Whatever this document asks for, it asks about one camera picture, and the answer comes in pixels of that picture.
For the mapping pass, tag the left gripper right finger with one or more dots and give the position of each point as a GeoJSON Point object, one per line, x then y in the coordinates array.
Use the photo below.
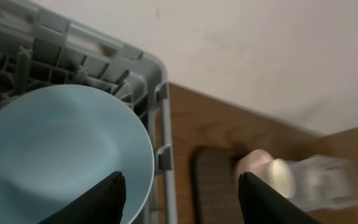
{"type": "Point", "coordinates": [261, 204]}

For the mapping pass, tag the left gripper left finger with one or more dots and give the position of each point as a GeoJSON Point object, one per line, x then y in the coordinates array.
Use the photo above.
{"type": "Point", "coordinates": [102, 204]}

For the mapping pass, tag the light blue bowl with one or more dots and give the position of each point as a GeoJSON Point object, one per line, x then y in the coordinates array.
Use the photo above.
{"type": "Point", "coordinates": [58, 142]}

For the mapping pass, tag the cream plastic cup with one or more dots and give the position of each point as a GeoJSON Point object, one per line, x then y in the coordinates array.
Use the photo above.
{"type": "Point", "coordinates": [277, 175]}

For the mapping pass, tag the dark brown serving tray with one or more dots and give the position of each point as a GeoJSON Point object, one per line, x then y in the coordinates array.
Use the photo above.
{"type": "Point", "coordinates": [214, 193]}

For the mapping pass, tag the clear plastic bin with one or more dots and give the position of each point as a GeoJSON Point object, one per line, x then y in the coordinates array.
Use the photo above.
{"type": "Point", "coordinates": [324, 182]}

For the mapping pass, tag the grey plastic dish rack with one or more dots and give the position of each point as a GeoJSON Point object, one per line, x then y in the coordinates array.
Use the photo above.
{"type": "Point", "coordinates": [40, 48]}

